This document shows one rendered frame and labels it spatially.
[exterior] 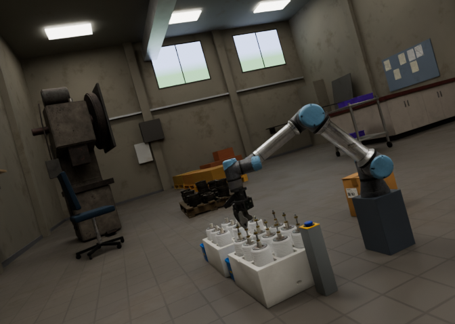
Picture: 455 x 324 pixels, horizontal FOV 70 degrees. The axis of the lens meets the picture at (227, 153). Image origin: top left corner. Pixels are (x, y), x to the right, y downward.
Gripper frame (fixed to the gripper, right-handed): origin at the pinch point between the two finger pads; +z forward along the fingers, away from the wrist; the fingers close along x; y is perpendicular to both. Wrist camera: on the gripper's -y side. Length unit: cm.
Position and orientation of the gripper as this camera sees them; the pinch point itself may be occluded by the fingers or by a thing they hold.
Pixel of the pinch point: (244, 226)
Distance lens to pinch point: 175.2
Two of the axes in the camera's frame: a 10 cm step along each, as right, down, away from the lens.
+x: 6.5, -1.9, 7.4
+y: 7.1, -2.0, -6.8
